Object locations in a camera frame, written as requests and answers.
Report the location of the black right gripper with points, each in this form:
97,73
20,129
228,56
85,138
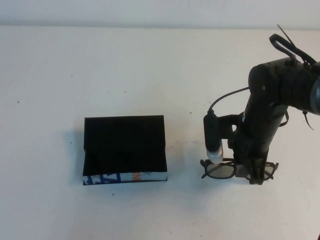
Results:
255,135

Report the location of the black frame glasses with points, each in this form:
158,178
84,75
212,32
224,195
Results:
220,171

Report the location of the black printed glasses case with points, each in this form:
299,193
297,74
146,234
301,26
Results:
125,142

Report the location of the black zip tie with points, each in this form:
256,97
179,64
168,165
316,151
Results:
285,35
308,122

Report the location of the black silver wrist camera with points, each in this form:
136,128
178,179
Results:
212,140

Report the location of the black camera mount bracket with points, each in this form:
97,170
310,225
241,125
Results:
226,125

